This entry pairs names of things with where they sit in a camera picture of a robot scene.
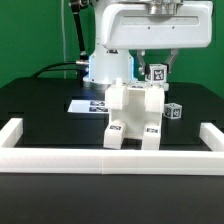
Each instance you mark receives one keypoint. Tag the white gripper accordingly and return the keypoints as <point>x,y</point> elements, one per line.
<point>132,27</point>

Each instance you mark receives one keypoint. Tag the white tagged cube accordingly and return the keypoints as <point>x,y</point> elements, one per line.
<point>158,73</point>
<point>172,111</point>

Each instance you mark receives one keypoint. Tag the white chair back frame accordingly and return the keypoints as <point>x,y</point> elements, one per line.
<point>136,95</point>

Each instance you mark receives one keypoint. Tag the white chair seat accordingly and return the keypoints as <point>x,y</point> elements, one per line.
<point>135,120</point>

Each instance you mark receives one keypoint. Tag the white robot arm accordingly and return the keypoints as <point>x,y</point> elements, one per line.
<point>106,65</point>

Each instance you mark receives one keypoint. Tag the white U-shaped fence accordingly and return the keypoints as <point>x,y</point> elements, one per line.
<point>87,161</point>

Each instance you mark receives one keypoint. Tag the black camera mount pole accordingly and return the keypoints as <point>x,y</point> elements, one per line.
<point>76,6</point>

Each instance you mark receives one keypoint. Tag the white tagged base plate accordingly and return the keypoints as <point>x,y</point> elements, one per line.
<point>88,106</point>

